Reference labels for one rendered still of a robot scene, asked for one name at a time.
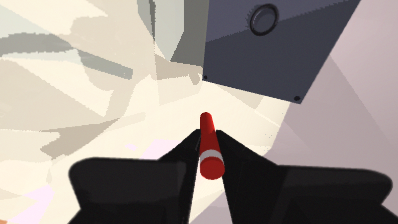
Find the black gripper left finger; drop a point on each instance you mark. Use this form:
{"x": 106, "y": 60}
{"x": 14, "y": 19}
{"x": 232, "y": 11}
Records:
{"x": 168, "y": 181}

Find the red peg with white band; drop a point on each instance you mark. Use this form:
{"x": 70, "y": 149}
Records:
{"x": 211, "y": 161}

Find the grey square panel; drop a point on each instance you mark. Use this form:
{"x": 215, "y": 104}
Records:
{"x": 273, "y": 48}

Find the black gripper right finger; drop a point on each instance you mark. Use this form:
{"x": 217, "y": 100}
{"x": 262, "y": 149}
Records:
{"x": 258, "y": 191}

